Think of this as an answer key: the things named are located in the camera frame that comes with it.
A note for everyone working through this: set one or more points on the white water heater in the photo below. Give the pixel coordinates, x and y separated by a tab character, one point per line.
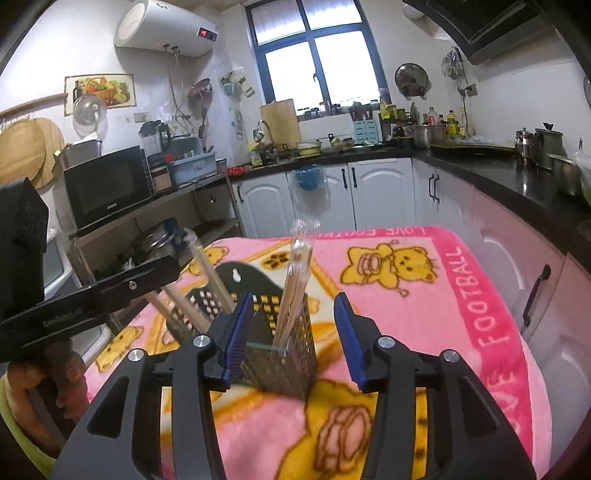
161	27

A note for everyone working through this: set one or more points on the hanging glass pot lid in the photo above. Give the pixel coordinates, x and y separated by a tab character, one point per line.
90	115

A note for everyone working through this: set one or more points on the metal storage shelf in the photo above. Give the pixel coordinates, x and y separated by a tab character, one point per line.
217	207

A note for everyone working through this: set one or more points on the round wooden cutting boards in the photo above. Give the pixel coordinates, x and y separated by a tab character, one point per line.
18	152

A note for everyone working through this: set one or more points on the black blender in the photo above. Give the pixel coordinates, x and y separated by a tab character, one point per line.
154	143

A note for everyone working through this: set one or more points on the black microwave oven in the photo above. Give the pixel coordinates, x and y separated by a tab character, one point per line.
106	189

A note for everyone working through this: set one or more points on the row of spice jars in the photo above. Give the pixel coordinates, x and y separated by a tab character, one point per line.
323	108

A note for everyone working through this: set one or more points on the hanging small pan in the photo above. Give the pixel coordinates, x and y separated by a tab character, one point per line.
199	87

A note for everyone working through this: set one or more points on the hanging utensil bundle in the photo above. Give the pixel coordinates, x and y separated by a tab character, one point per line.
452	62

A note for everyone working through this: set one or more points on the blue framed window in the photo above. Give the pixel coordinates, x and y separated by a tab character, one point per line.
318	60

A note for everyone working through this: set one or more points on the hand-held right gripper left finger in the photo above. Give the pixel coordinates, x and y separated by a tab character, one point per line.
235	337

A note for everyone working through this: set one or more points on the metal pot lid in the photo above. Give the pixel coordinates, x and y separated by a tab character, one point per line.
411	81

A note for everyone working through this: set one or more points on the bunch of wooden chopsticks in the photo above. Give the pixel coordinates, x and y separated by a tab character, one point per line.
295	286

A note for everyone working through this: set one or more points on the group of condiment bottles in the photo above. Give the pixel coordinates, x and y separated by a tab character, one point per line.
448	122

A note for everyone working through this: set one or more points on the round wooden board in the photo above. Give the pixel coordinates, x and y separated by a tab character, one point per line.
53	147

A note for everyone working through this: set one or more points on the wooden cutting board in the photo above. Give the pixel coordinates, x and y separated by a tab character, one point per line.
280	122

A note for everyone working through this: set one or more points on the gas cooktop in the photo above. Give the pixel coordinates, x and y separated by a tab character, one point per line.
471	150

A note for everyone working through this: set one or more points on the pale chopstick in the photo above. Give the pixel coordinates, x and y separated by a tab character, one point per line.
214	277
161	308
187	309

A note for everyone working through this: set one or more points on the red packets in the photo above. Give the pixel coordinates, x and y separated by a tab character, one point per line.
238	171

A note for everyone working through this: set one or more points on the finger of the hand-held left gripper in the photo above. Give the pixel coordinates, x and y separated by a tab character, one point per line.
138	282

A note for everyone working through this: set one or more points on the wooden wall rail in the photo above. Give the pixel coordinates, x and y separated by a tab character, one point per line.
32	105

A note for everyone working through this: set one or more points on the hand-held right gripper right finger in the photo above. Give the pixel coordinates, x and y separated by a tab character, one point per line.
348	341

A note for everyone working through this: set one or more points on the person's left hand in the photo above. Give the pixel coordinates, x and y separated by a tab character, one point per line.
71	387

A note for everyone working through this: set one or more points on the steel container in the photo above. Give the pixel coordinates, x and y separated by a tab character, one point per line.
81	154

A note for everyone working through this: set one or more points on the light blue cutlery holder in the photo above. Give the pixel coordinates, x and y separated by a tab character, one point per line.
368	131

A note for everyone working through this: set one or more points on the black range hood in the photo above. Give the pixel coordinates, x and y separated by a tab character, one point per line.
485	23

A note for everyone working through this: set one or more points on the dark green utensil holder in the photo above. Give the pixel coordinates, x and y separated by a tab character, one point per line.
286	369

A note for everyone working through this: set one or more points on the steel kitchen faucet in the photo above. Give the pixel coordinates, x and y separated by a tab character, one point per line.
262	129

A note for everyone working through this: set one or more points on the clear plastic bag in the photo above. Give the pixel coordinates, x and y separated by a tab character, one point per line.
584	180

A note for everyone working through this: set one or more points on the small wall organizer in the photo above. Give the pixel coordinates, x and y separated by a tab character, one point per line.
238	83

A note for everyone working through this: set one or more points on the stacked steel pots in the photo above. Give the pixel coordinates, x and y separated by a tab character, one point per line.
152	244

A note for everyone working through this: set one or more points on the wall power socket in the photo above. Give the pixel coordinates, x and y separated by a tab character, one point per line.
470	89

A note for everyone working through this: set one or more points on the square steel box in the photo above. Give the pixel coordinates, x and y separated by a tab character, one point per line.
565	175

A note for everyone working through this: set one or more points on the fruit wall poster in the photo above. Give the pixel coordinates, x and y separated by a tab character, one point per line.
101	90

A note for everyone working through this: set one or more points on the pink printed blanket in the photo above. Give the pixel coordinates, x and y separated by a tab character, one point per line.
415	323

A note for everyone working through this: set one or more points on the black kitchen countertop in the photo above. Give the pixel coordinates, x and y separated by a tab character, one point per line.
508	175

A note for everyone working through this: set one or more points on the steel pot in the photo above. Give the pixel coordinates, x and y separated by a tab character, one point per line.
428	136

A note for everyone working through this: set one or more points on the light blue dish tub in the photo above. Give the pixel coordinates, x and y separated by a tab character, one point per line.
194	170

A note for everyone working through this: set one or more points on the plastic drawer unit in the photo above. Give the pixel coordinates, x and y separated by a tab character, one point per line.
62	258

